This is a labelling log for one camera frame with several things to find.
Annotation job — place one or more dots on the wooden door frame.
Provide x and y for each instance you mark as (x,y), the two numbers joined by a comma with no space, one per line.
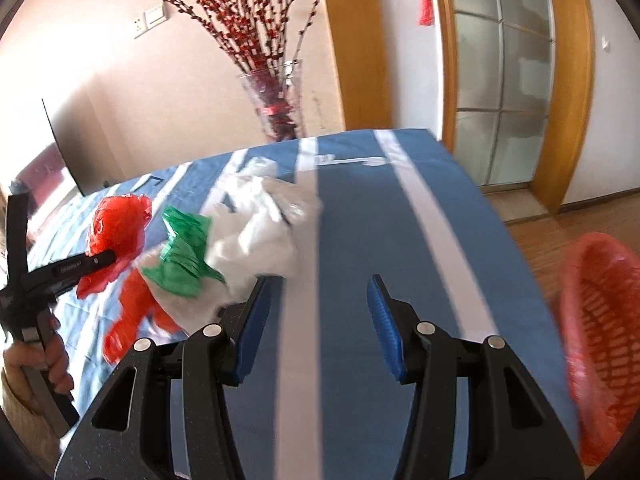
(570,110)

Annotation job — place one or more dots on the white wall switch plate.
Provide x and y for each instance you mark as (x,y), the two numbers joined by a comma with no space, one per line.
(154,16)

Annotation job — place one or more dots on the white plastic bag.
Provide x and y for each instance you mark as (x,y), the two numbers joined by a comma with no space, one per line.
(250,245)

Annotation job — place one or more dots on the frosted glass door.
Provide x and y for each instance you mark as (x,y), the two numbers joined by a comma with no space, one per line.
(500,85)

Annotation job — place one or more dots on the wooden wall trim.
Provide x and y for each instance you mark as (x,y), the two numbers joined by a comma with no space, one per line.
(360,60)

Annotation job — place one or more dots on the person's left forearm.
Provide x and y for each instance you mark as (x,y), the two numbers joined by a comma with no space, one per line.
(20,410)

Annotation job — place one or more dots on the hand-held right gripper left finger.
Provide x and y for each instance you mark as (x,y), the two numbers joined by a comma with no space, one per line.
(252,340)

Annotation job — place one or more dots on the grey plastic waste basket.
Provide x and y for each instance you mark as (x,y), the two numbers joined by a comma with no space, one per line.
(605,320)

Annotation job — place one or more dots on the blue white striped tablecloth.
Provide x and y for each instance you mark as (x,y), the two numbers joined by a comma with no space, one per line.
(360,220)

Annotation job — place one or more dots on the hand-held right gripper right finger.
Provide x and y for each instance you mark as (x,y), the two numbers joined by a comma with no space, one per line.
(385,330)

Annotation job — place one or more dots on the person's left hand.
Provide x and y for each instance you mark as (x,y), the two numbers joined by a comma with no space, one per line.
(60,365)

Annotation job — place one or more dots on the red bin liner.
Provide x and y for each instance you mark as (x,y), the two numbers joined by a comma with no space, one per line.
(575,385)

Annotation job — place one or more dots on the clear plastic bag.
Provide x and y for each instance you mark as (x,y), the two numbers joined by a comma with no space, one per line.
(302,207)

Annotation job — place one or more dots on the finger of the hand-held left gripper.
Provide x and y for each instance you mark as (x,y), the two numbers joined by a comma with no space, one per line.
(97,261)

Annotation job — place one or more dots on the green plastic bag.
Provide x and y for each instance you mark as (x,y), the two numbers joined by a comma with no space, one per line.
(185,255)

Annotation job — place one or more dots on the white wall socket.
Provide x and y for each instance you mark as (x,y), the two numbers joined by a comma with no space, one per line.
(139,27)

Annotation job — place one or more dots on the red berry branches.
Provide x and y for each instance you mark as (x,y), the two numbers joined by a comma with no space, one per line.
(250,35)

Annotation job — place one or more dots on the small white light switch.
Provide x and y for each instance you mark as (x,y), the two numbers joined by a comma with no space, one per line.
(606,42)

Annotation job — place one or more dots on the clear glass vase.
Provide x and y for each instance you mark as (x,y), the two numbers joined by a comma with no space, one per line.
(272,105)

